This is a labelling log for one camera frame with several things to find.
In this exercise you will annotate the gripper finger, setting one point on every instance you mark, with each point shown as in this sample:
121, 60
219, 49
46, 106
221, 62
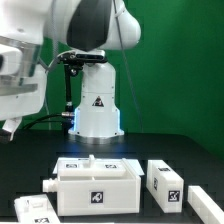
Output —
9, 128

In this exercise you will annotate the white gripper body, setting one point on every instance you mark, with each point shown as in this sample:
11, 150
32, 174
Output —
23, 104

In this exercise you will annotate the white door panel front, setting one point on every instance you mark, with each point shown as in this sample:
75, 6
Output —
35, 209

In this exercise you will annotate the white cabinet door panel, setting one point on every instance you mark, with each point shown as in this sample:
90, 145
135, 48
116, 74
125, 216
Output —
89, 167

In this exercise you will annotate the white cabinet box body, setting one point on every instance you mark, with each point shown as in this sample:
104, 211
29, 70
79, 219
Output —
96, 195

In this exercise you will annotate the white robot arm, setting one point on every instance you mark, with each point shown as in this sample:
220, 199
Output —
89, 28

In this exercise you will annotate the white cabinet block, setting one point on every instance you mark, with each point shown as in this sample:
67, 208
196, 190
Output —
165, 185

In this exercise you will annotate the white marker sheet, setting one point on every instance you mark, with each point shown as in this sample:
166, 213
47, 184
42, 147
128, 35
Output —
136, 166

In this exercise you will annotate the white bar piece right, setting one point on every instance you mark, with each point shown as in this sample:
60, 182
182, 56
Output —
207, 210

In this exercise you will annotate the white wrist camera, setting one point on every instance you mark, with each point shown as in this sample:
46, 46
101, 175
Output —
10, 60

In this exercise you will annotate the black camera on stand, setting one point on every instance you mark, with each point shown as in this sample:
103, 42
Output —
73, 62

